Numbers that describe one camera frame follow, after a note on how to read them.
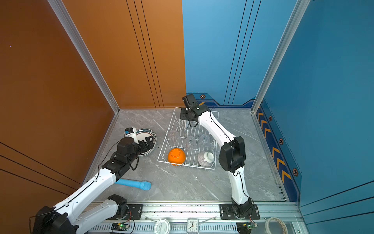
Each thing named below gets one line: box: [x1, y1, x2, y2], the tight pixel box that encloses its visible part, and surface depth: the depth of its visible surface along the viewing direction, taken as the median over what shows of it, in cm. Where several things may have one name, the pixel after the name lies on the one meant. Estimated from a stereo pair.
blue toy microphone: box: [114, 178, 152, 191], surface depth 81 cm
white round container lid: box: [153, 218, 171, 234], surface depth 66 cm
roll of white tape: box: [264, 216, 289, 234], surface depth 70 cm
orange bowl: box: [167, 148, 186, 166], surface depth 89 cm
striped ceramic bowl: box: [197, 151, 214, 169], surface depth 86 cm
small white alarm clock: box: [186, 217, 200, 234], surface depth 70 cm
